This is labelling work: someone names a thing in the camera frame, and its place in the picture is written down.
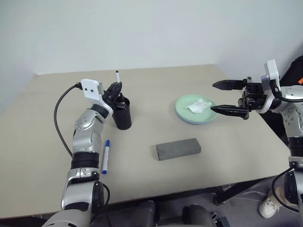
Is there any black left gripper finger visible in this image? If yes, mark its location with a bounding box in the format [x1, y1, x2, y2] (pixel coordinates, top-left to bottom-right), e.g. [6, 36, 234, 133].
[116, 93, 126, 110]
[110, 81, 123, 96]

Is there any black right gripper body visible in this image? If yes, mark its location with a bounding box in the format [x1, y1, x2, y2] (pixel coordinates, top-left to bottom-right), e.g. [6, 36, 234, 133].
[237, 76, 265, 113]

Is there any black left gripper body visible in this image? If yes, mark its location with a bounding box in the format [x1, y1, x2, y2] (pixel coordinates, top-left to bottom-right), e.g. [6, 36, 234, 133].
[102, 83, 119, 106]

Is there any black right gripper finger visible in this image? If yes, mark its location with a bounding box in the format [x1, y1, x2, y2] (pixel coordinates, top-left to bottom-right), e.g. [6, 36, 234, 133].
[210, 105, 249, 120]
[212, 79, 246, 91]

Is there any black plastic cup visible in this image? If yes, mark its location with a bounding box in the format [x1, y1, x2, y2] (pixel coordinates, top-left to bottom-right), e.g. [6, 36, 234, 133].
[112, 96, 133, 131]

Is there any light green plate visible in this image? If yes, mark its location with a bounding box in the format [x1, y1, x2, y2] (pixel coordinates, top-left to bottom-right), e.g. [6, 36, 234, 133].
[174, 94, 218, 125]

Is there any white crumpled paper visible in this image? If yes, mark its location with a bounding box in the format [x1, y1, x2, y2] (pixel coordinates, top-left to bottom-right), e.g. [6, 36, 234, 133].
[185, 99, 212, 114]

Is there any black bag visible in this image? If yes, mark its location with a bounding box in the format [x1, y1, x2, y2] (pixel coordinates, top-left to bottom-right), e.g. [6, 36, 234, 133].
[279, 55, 303, 88]

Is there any blue capped white marker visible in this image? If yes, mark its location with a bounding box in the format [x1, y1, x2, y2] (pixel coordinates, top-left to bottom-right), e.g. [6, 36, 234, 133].
[101, 140, 111, 175]

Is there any grey rectangular block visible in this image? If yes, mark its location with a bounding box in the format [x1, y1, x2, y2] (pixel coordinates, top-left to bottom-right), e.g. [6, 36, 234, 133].
[155, 138, 202, 162]

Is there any black table leg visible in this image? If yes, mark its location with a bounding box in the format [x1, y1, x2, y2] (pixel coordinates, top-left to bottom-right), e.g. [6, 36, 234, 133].
[214, 178, 268, 205]

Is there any white sneaker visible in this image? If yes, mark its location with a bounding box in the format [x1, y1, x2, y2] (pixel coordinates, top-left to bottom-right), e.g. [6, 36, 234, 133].
[258, 196, 284, 219]

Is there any dark rounded shape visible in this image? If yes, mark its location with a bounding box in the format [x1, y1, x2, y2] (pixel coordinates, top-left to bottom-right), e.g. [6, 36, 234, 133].
[182, 204, 215, 227]
[131, 200, 157, 227]

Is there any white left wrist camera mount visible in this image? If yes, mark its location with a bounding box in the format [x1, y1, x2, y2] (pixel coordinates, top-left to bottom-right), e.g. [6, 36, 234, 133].
[80, 79, 114, 118]

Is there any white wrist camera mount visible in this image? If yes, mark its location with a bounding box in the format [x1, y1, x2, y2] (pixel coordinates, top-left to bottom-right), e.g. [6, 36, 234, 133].
[80, 79, 114, 118]
[258, 59, 281, 114]

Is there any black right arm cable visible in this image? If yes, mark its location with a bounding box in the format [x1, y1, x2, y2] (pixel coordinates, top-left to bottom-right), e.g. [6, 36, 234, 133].
[270, 79, 303, 103]

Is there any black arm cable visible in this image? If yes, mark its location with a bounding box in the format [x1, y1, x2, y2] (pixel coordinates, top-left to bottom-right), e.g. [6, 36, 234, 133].
[53, 82, 82, 158]
[270, 79, 303, 103]

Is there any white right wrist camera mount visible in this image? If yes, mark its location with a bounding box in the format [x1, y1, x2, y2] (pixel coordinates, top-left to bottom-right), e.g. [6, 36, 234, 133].
[258, 59, 281, 114]

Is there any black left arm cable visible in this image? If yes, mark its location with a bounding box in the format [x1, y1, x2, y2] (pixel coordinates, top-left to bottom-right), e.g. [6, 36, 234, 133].
[53, 82, 82, 158]

